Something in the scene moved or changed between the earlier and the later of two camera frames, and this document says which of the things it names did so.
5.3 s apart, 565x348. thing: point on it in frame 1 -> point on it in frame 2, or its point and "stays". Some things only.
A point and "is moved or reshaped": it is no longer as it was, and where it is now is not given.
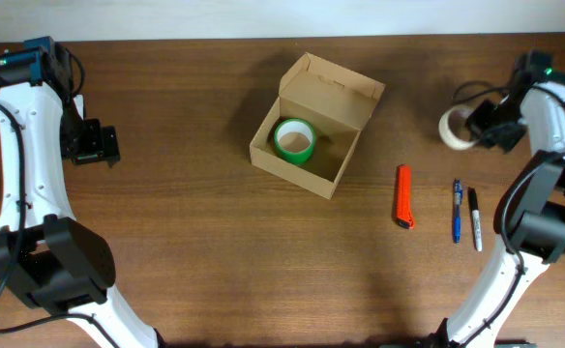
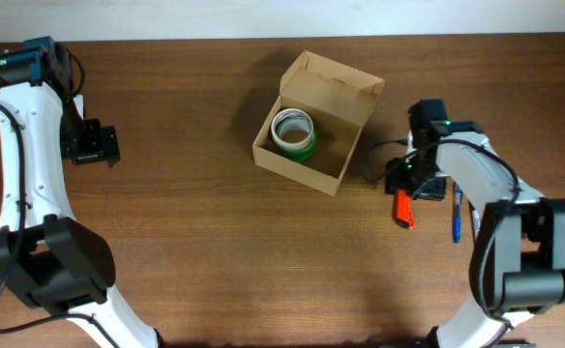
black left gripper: [103, 143] stays
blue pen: [457, 216] stays
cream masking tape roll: [453, 128] is moved or reshaped
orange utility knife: [403, 197] stays
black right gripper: [477, 126] -> [395, 171]
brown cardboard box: [337, 101] stays
